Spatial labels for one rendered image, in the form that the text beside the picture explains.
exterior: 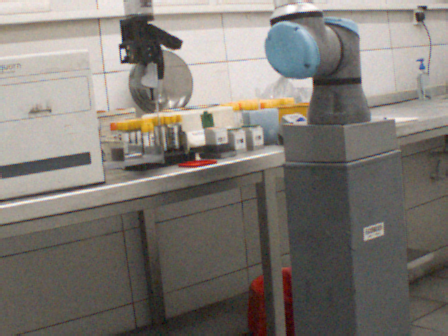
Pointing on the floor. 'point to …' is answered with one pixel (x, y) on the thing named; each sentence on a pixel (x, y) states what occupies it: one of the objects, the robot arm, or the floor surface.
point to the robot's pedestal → (348, 247)
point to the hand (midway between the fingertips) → (155, 94)
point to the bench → (111, 204)
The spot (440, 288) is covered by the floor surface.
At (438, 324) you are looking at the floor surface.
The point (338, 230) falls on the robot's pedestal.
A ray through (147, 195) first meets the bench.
